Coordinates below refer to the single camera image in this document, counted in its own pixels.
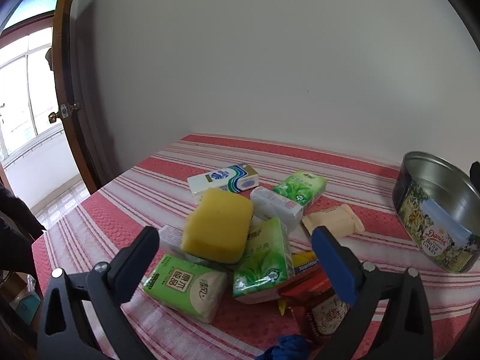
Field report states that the red striped blanket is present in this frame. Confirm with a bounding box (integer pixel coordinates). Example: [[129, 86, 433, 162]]
[[32, 133, 480, 360]]

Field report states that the beige snack packet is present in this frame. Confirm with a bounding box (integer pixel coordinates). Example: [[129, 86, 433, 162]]
[[302, 203, 365, 238]]

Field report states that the dark clothing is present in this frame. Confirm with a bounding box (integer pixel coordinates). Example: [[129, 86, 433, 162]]
[[0, 184, 47, 275]]

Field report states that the dark red emblem packet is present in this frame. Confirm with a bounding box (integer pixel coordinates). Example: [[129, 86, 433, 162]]
[[290, 292, 353, 346]]

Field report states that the yellow sponge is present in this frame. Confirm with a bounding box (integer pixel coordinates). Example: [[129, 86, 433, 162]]
[[180, 188, 254, 264]]

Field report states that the yellow and blue packet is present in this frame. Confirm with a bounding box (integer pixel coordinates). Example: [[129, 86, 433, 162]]
[[290, 253, 319, 275]]

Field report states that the balcony window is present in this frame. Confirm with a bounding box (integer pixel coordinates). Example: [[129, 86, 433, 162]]
[[0, 26, 65, 163]]

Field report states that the green leaf tissue pack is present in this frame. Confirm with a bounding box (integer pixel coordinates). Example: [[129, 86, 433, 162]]
[[232, 217, 293, 304], [271, 169, 328, 214]]

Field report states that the frosted transom window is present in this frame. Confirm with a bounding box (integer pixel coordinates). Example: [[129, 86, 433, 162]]
[[0, 0, 57, 31]]

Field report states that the round printed cookie tin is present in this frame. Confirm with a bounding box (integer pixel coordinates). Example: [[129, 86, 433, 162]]
[[392, 151, 480, 273]]

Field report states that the green and beige tissue pack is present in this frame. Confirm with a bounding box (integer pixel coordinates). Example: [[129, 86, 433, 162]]
[[142, 254, 228, 324]]

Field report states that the brown wooden door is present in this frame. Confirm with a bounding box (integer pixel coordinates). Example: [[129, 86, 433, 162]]
[[52, 0, 124, 196]]

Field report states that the cardboard box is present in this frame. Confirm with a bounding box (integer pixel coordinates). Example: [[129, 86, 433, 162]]
[[0, 271, 42, 327]]

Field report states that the blue cloth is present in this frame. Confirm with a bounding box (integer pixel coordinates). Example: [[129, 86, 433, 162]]
[[257, 334, 312, 360]]

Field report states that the white and blue tissue pack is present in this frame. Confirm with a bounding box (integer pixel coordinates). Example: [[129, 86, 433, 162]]
[[187, 163, 260, 196]]

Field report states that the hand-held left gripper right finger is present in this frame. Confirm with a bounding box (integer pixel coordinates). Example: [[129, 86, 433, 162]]
[[311, 226, 437, 360]]

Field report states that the bright red packet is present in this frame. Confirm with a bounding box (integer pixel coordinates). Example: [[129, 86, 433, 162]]
[[277, 270, 334, 302]]

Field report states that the brass door knob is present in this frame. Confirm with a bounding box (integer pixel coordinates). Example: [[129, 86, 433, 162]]
[[48, 101, 82, 124]]

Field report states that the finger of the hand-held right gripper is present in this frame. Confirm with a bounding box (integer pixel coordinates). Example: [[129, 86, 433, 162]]
[[469, 160, 480, 193]]

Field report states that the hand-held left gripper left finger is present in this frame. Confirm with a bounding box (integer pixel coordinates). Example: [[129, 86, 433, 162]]
[[37, 226, 160, 360]]

